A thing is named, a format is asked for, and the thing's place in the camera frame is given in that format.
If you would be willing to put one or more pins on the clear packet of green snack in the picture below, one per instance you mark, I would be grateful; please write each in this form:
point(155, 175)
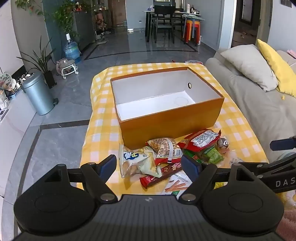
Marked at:
point(212, 154)

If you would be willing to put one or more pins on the dining table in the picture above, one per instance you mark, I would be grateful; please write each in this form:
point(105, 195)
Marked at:
point(192, 16)

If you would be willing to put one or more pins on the grey sofa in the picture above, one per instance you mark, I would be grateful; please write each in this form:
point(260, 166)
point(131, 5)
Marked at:
point(249, 104)

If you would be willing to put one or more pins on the potted long-leaf plant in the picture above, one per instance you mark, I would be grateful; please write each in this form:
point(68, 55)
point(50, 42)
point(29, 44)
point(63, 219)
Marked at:
point(49, 77)

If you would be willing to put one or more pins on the orange cardboard box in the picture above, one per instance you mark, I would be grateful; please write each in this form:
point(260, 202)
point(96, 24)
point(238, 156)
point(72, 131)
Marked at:
point(166, 125)

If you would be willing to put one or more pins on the clear brown cake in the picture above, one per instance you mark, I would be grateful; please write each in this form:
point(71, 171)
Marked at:
point(222, 143)

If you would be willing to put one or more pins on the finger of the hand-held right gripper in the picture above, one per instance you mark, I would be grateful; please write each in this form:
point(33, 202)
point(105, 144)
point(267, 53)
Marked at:
point(272, 165)
point(282, 143)

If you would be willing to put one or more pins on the stacked coloured plastic stools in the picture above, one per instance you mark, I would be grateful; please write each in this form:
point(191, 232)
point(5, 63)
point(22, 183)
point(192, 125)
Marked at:
point(190, 29)

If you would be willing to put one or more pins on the grey pedal trash can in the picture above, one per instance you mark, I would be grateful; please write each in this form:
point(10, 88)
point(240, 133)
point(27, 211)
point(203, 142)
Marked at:
point(38, 95)

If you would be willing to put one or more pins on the white rolling stool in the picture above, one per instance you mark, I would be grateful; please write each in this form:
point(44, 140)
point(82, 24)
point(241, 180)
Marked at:
point(66, 66)

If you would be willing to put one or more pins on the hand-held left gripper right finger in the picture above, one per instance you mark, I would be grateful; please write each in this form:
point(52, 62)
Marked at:
point(189, 165)

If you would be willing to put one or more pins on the beige lattice print snack packet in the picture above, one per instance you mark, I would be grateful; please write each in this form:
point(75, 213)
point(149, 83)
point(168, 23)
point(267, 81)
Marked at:
point(166, 148)

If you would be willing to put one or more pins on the yellow checked tablecloth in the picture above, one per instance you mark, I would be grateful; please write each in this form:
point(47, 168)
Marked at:
point(101, 129)

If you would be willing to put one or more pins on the green trailing vine plant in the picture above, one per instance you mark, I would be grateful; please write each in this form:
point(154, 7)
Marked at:
point(66, 16)
point(27, 5)

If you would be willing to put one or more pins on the round printed paper fan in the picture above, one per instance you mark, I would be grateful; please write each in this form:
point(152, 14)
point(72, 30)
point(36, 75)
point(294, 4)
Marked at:
point(5, 80)

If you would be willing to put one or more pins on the black dining chair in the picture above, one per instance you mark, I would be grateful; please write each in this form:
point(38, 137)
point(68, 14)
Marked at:
point(163, 11)

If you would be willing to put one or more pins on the white low cabinet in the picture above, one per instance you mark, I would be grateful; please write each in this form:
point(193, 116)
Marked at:
point(13, 129)

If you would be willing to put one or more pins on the dark grey cabinet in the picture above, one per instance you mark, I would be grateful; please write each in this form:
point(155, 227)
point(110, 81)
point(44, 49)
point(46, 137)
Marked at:
point(84, 30)

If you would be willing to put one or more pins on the dark red bar packet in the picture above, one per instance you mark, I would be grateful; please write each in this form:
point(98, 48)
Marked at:
point(152, 179)

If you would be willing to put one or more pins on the cluster of glass bottles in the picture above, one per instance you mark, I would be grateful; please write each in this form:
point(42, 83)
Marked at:
point(192, 9)

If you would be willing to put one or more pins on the pale green chip bag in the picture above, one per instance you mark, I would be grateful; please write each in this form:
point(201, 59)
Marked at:
point(136, 162)

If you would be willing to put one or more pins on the yellow pillow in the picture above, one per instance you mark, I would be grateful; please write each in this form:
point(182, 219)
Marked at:
point(277, 62)

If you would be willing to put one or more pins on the red snack packet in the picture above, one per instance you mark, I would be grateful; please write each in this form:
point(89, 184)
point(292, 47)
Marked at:
point(198, 139)

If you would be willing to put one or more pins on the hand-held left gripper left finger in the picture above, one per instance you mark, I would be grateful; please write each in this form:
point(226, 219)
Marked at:
point(108, 165)

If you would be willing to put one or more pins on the pink fluffy rug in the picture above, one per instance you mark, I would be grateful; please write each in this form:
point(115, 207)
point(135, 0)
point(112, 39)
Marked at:
point(288, 222)

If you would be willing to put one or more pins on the blue water bottle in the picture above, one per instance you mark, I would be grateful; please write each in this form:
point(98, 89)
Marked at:
point(71, 49)

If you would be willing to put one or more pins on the white spicy strip packet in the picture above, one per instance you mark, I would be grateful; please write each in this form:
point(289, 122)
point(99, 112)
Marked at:
point(179, 183)

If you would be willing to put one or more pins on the brown wooden door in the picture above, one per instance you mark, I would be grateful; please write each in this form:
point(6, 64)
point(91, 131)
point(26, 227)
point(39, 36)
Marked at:
point(118, 11)

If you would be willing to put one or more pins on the grey pillow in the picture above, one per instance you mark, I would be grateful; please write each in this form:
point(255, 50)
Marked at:
point(249, 62)

